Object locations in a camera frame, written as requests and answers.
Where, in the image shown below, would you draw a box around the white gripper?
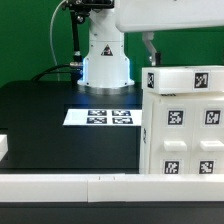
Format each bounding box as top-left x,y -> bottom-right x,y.
115,0 -> 224,66

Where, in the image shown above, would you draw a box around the white block with two tags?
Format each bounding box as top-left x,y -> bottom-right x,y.
142,65 -> 224,94

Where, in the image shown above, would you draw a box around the white panel with tag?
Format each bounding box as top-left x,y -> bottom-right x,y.
150,98 -> 193,174

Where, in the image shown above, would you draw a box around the white cabinet body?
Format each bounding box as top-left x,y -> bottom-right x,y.
139,93 -> 224,175

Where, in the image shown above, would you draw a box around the white door panel with knob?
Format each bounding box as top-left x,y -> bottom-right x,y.
190,97 -> 224,175

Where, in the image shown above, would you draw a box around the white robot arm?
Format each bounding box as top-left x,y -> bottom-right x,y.
62,0 -> 224,93

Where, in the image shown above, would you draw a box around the white tag base sheet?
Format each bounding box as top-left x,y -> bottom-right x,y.
63,109 -> 142,126

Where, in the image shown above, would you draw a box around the white front fence bar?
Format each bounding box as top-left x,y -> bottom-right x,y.
0,174 -> 224,202

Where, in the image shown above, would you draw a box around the white fence bar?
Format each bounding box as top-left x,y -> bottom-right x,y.
0,174 -> 224,202
0,134 -> 8,161

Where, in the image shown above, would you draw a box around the white left fence bar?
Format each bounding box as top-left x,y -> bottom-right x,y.
0,134 -> 8,161

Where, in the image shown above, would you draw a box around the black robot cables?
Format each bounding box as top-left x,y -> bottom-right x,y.
31,3 -> 84,82

